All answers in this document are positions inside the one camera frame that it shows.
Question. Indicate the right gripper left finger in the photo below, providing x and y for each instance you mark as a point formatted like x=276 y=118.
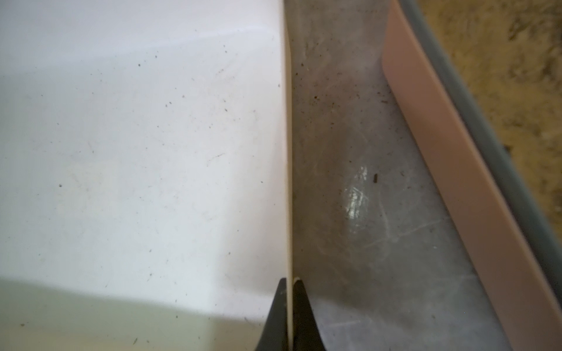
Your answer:
x=274 y=336

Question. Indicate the pink tray with stones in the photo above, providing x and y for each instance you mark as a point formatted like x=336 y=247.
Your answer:
x=512 y=248

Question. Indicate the white storage box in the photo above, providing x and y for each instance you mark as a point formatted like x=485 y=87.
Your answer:
x=144 y=173

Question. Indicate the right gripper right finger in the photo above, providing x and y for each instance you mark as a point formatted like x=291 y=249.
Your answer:
x=306 y=334

